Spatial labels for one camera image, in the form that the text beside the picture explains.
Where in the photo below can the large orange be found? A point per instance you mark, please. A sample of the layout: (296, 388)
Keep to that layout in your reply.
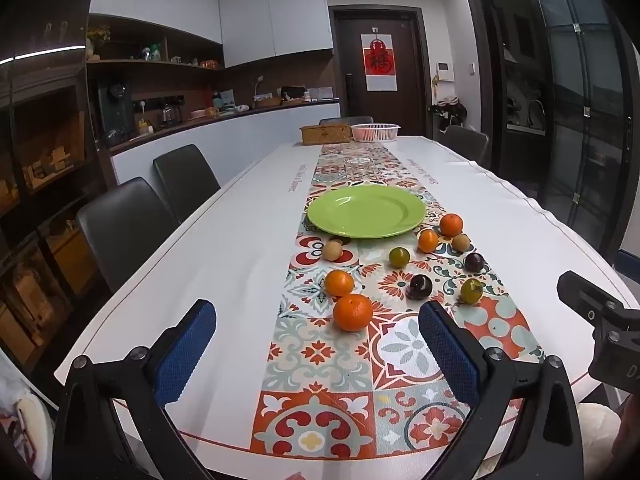
(353, 312)

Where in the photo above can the white intercom panel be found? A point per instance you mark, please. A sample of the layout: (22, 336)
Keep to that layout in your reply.
(444, 71)

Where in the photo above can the wicker box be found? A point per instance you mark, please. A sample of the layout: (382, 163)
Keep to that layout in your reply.
(325, 134)

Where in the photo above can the green plate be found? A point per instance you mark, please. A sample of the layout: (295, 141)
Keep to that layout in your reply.
(366, 211)

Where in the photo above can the yellow flowers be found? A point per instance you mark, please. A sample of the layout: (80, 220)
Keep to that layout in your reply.
(98, 35)

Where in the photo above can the black coffee machine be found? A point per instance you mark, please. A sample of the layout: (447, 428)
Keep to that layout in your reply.
(116, 110)

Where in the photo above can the black and white bag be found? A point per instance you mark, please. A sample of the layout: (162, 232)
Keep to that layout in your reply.
(450, 110)

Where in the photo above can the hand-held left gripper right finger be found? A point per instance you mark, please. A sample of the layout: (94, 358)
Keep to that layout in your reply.
(450, 355)

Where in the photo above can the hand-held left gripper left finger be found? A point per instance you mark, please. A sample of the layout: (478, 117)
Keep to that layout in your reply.
(185, 355)

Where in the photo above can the small wicker basket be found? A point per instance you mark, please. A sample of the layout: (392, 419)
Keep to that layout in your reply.
(267, 101)

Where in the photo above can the dark purple plum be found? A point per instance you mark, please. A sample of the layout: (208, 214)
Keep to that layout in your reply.
(419, 287)
(474, 262)

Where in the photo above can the white red printed cloth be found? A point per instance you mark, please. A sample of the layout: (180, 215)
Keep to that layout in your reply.
(25, 420)

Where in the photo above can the black box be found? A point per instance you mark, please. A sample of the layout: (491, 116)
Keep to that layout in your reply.
(292, 92)

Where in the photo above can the red and white wall calendar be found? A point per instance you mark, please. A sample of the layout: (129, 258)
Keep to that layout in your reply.
(378, 62)

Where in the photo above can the wooden wall shelf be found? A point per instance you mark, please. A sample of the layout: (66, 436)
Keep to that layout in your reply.
(150, 67)

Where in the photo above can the glass sliding door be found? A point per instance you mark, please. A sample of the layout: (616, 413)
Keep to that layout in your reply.
(575, 110)

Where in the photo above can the patterned table runner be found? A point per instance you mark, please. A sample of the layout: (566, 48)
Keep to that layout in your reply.
(325, 360)

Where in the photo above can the glass display cabinet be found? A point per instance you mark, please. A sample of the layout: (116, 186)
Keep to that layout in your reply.
(40, 185)

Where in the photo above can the dark wooden door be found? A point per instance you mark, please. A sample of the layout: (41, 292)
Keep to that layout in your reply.
(405, 70)

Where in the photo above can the white plastic basket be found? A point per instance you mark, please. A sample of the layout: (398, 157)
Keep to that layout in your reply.
(375, 131)

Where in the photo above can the white kitchen counter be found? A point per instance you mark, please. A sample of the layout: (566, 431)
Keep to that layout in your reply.
(225, 132)

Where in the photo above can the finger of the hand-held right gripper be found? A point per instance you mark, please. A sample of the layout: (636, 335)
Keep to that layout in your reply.
(585, 296)

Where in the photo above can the tan longan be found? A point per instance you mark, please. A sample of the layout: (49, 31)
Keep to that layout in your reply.
(460, 242)
(332, 250)

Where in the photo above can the white desk lamp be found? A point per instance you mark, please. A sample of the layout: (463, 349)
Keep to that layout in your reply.
(258, 85)

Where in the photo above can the glass kettle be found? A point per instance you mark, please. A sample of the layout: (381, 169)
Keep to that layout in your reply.
(167, 115)

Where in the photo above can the white upper cabinets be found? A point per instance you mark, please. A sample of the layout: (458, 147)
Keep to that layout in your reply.
(275, 20)

